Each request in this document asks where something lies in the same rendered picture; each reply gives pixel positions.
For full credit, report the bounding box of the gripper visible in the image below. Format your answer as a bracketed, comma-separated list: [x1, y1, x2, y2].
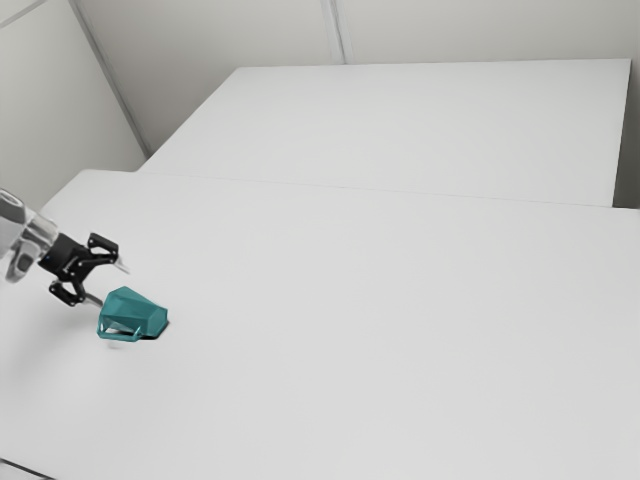
[38, 231, 132, 308]

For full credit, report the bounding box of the teal faceted mug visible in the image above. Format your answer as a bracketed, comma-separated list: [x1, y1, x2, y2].
[94, 285, 170, 344]

